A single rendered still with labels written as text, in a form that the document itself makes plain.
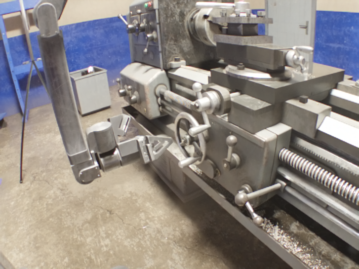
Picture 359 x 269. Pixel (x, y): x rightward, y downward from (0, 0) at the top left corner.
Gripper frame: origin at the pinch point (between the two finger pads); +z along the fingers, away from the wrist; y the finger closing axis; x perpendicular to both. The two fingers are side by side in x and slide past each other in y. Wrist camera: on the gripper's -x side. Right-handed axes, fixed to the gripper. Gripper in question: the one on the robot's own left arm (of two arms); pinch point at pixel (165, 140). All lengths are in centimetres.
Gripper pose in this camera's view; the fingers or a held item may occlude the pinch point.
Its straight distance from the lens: 68.4
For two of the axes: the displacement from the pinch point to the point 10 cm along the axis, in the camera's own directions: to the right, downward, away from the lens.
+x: 2.6, 9.6, 1.2
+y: -4.4, 0.1, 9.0
